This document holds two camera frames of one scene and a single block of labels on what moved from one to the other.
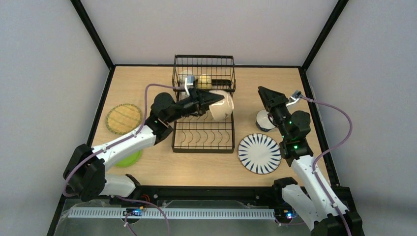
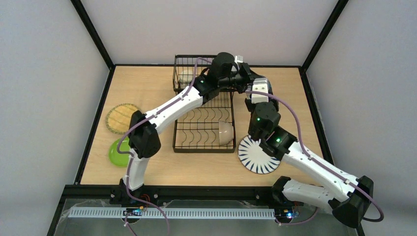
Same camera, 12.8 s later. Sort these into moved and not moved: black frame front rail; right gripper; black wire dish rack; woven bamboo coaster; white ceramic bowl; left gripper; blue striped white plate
Moved: right gripper; white ceramic bowl; left gripper
Not moved: woven bamboo coaster; black wire dish rack; black frame front rail; blue striped white plate
